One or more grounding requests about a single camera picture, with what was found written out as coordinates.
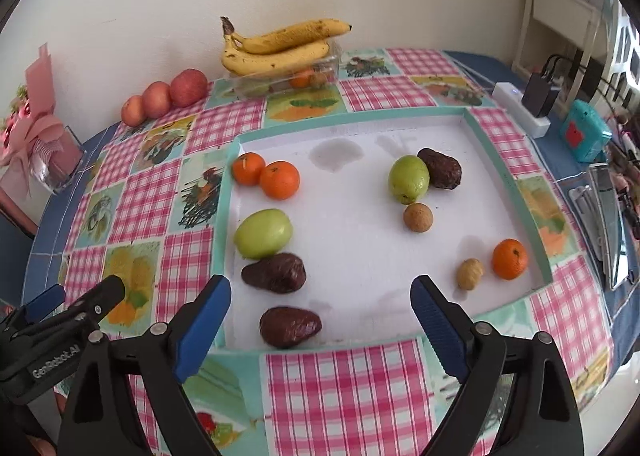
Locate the small dark avocado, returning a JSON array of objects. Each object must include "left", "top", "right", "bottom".
[{"left": 259, "top": 306, "right": 322, "bottom": 349}]

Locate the green mango front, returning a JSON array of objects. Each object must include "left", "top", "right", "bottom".
[{"left": 233, "top": 208, "right": 293, "bottom": 260}]

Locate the green mango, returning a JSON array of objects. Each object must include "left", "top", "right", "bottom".
[
  {"left": 233, "top": 208, "right": 293, "bottom": 260},
  {"left": 387, "top": 155, "right": 430, "bottom": 205}
]

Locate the brown round kiwi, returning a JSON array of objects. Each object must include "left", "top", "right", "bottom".
[{"left": 402, "top": 202, "right": 434, "bottom": 233}]

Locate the orange tangerine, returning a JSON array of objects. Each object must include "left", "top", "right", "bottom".
[
  {"left": 491, "top": 238, "right": 528, "bottom": 280},
  {"left": 231, "top": 152, "right": 266, "bottom": 186},
  {"left": 258, "top": 160, "right": 300, "bottom": 200}
]

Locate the orange tangerine at tray corner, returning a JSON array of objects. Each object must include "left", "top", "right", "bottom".
[{"left": 491, "top": 238, "right": 528, "bottom": 280}]

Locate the pink checkered fruit tablecloth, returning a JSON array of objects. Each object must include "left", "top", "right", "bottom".
[{"left": 58, "top": 49, "right": 612, "bottom": 455}]

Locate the clear acrylic box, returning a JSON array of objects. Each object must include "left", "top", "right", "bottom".
[{"left": 30, "top": 126, "right": 86, "bottom": 195}]

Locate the white tray with teal rim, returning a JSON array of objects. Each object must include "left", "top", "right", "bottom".
[{"left": 213, "top": 107, "right": 552, "bottom": 351}]

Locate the silver metal tray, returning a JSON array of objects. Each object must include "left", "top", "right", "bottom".
[{"left": 568, "top": 162, "right": 639, "bottom": 291}]

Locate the small orange-red apple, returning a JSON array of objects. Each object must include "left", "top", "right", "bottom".
[{"left": 120, "top": 95, "right": 146, "bottom": 128}]

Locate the middle red apple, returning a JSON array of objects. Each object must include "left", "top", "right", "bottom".
[{"left": 142, "top": 81, "right": 172, "bottom": 119}]

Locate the teal toy case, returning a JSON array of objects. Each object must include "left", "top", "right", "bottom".
[{"left": 560, "top": 100, "right": 613, "bottom": 164}]

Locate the white power strip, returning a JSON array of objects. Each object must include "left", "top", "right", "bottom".
[{"left": 491, "top": 82, "right": 551, "bottom": 138}]

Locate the large red apple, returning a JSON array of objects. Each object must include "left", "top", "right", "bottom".
[{"left": 169, "top": 68, "right": 208, "bottom": 107}]

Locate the black power adapter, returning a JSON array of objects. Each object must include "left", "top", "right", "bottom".
[{"left": 522, "top": 72, "right": 561, "bottom": 118}]

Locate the lower yellow banana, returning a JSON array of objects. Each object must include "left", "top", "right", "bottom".
[{"left": 221, "top": 36, "right": 330, "bottom": 77}]

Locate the yellow banana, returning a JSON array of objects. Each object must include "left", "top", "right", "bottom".
[
  {"left": 221, "top": 36, "right": 330, "bottom": 77},
  {"left": 220, "top": 16, "right": 352, "bottom": 55}
]

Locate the clear plastic fruit container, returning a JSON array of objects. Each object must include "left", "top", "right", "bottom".
[{"left": 224, "top": 40, "right": 342, "bottom": 98}]

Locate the upper yellow banana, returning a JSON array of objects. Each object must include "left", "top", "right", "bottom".
[{"left": 220, "top": 16, "right": 352, "bottom": 55}]

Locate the white shelf unit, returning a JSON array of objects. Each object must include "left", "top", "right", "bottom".
[{"left": 511, "top": 0, "right": 608, "bottom": 77}]

